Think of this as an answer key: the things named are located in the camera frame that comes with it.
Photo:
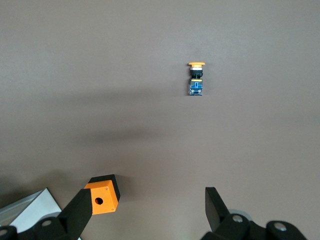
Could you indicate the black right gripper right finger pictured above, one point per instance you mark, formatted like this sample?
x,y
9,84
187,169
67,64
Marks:
x,y
217,215

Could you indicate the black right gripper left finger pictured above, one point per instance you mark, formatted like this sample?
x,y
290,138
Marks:
x,y
75,215

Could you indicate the orange mushroom push button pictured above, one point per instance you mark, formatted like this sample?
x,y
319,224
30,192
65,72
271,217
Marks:
x,y
196,86

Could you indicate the white drawer cabinet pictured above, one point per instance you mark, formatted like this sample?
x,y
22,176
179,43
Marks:
x,y
30,212

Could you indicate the orange box with hole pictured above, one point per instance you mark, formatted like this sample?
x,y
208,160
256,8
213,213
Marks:
x,y
107,192

